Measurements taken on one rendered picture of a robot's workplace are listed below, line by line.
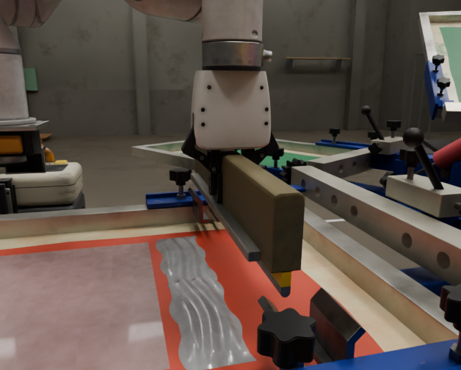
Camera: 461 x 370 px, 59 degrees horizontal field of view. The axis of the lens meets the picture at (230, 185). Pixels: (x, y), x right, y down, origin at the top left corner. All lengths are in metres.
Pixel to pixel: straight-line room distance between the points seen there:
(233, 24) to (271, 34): 10.62
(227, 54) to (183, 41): 10.15
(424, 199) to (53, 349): 0.52
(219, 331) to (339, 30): 11.47
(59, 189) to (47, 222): 0.80
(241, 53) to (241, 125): 0.09
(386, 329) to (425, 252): 0.13
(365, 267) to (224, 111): 0.28
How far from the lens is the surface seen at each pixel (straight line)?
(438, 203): 0.64
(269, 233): 0.37
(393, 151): 1.19
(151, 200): 0.83
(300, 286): 0.59
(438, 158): 1.11
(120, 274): 0.63
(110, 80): 10.58
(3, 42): 1.06
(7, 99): 1.05
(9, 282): 0.67
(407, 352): 0.41
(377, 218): 0.67
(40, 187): 1.63
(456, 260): 0.55
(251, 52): 0.51
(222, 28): 0.51
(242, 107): 0.52
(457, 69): 1.92
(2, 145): 1.05
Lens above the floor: 1.23
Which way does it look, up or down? 14 degrees down
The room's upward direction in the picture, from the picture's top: straight up
